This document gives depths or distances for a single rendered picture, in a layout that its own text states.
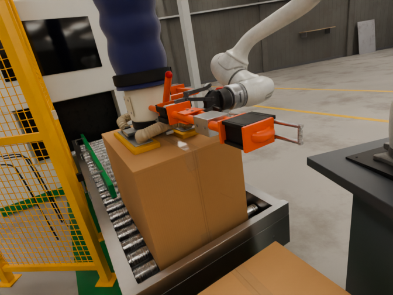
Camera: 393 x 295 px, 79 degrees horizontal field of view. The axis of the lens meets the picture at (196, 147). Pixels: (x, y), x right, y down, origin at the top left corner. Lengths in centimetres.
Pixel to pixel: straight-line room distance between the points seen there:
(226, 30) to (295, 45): 352
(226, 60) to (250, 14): 1137
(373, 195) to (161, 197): 65
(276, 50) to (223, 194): 1206
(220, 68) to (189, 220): 59
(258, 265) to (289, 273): 10
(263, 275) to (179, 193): 38
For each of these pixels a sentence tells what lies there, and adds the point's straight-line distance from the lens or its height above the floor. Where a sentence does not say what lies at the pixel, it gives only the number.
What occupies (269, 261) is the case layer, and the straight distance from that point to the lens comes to 93.
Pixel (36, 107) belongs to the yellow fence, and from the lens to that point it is 134.
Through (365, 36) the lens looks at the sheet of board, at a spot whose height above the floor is 78.
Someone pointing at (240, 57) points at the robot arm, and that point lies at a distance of 98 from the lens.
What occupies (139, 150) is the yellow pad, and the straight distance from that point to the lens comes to 85.
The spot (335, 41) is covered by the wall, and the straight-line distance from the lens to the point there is 1454.
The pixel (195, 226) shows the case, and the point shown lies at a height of 66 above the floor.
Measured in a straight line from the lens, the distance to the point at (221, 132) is 49.
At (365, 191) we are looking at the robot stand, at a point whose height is 75.
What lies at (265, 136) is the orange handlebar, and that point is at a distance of 44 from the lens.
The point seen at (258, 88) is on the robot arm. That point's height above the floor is 109.
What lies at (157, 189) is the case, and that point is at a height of 87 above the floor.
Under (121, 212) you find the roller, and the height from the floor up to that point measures 54.
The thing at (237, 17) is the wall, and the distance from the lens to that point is 1211.
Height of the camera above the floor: 123
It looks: 21 degrees down
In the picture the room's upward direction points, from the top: 10 degrees counter-clockwise
